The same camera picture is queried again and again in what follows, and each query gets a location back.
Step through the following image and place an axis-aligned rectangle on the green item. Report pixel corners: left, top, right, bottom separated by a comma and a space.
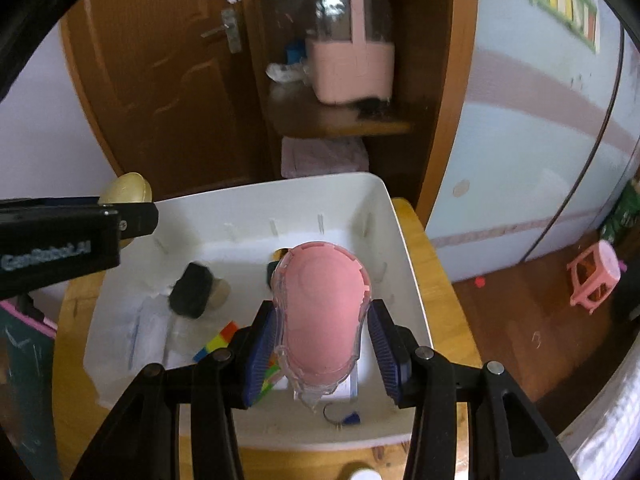
600, 180, 640, 246

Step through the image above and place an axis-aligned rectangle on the pink basket clear cover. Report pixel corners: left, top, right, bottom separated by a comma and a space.
305, 0, 396, 107

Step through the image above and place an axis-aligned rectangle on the pink correction tape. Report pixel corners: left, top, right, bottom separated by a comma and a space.
270, 241, 373, 413

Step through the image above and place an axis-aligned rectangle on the black cable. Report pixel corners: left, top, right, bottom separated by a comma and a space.
520, 25, 626, 263

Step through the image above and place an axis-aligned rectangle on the green chalkboard pink frame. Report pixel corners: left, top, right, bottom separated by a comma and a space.
0, 295, 58, 480

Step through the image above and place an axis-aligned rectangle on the folded pink cloth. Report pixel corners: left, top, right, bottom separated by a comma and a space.
280, 136, 370, 179

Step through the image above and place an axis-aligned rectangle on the light blue wardrobe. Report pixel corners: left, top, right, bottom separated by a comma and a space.
425, 0, 640, 281

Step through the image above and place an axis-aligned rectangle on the white crumpled cloth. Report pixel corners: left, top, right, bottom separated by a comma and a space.
266, 60, 313, 83

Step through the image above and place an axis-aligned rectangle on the clear white item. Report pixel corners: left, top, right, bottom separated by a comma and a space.
129, 297, 173, 366

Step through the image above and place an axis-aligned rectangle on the white plastic storage bin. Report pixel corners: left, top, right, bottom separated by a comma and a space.
82, 171, 435, 451

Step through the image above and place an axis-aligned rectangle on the pink plastic stool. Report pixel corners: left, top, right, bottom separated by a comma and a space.
567, 240, 622, 315

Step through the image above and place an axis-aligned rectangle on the cream rectangular block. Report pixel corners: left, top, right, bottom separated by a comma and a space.
207, 277, 232, 308

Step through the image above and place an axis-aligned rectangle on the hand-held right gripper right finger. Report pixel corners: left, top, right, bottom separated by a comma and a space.
367, 299, 581, 480

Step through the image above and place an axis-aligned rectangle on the brown wooden cabinet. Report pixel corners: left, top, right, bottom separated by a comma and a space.
245, 0, 478, 211

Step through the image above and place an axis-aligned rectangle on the metal ring blue tassel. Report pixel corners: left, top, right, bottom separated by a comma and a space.
324, 402, 361, 429

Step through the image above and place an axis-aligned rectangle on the silver door handle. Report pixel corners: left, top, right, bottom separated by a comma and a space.
201, 8, 242, 54

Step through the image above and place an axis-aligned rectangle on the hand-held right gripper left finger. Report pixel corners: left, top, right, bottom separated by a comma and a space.
70, 300, 281, 480

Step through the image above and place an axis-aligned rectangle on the brown wooden door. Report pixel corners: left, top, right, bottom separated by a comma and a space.
60, 0, 266, 186

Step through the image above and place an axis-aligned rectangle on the small black gold item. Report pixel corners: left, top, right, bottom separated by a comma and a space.
265, 247, 291, 292

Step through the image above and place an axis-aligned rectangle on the white bedding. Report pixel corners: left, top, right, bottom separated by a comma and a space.
570, 355, 640, 480

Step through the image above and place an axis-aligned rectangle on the multicoloured puzzle cube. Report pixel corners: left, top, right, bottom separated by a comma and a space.
192, 321, 281, 407

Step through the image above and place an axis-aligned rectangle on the round cream compact case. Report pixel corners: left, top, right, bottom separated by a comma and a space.
97, 172, 152, 251

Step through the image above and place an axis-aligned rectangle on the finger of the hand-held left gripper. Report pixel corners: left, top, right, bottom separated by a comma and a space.
99, 201, 159, 239

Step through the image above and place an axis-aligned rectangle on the black power adapter plug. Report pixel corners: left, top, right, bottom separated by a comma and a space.
168, 261, 213, 319

